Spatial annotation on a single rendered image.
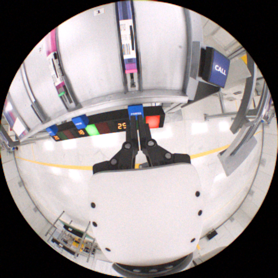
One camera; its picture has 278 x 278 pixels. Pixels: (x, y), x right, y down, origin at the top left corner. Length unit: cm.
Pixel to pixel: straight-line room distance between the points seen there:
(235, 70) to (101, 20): 34
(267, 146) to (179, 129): 721
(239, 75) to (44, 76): 46
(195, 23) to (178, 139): 92
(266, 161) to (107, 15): 787
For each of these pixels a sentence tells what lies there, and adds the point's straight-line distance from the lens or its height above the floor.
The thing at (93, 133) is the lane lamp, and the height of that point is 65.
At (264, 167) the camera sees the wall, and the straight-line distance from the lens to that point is 794.
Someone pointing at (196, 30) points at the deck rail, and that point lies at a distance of 16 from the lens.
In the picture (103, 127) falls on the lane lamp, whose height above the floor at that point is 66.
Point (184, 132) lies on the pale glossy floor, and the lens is 97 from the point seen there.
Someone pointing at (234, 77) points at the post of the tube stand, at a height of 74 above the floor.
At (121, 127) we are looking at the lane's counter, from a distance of 20.
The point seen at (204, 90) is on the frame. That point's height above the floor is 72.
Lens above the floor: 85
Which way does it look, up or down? 84 degrees down
